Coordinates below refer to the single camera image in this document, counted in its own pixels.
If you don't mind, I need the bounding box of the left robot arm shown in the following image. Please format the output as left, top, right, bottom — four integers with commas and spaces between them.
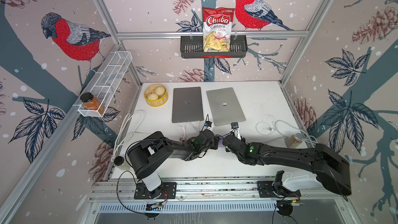
125, 129, 220, 195

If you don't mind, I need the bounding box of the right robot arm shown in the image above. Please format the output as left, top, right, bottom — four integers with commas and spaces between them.
223, 135, 352, 197

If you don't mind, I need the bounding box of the silver laptop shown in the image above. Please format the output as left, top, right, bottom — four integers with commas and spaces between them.
206, 87, 246, 126

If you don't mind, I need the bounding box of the dark grey laptop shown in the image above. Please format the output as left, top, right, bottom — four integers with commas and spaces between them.
172, 87, 204, 123

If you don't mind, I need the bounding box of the purple power strip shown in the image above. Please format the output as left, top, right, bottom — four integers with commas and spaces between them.
217, 136, 223, 147

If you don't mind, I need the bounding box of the brown jar silver lid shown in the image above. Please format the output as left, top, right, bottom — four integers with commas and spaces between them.
285, 133, 303, 148

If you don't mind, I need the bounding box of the clear jar black lid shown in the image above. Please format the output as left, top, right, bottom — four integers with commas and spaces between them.
114, 156, 131, 171

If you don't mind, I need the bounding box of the Chuba cassava chips bag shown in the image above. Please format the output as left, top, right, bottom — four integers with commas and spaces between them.
202, 7, 235, 52

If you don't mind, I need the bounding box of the orange sauce jar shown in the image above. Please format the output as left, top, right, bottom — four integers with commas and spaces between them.
80, 92, 105, 115

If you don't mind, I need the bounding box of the white charger cable left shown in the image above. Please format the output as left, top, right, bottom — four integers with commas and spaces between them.
177, 121, 203, 141

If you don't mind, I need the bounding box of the white charger cable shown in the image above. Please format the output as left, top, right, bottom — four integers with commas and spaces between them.
255, 114, 284, 136
177, 121, 203, 141

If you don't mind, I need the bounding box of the white charger cable right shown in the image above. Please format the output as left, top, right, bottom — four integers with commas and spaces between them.
255, 114, 284, 136

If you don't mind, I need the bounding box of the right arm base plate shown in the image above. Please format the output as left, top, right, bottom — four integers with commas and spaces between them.
257, 181, 301, 199

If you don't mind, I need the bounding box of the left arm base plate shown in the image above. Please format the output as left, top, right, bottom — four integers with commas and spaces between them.
134, 182, 177, 200

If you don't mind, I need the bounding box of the white power cord left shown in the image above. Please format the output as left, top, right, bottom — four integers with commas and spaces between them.
111, 109, 149, 159

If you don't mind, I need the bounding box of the white power cord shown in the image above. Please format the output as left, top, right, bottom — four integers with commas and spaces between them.
111, 109, 149, 159
273, 119, 333, 162

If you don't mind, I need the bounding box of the white power cord right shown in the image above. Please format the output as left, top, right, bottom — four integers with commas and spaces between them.
273, 119, 333, 162

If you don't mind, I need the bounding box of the black wire wall basket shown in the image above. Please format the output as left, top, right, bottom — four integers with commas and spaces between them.
180, 34, 248, 59

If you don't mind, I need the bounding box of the white wire wall shelf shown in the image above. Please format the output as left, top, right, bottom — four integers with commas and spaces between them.
78, 51, 132, 118

